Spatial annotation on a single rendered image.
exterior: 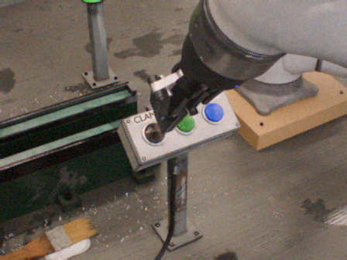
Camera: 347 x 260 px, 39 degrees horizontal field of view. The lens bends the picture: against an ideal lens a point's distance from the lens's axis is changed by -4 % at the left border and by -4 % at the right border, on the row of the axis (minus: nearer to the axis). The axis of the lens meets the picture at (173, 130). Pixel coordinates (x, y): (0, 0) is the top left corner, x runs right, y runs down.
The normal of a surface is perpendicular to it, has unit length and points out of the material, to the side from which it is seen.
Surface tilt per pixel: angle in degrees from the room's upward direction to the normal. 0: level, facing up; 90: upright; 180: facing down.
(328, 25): 114
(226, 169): 0
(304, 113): 2
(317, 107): 2
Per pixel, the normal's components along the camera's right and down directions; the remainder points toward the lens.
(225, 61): -0.41, 0.81
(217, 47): -0.65, 0.63
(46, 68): 0.00, -0.78
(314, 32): -0.20, 0.90
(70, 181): 0.49, 0.55
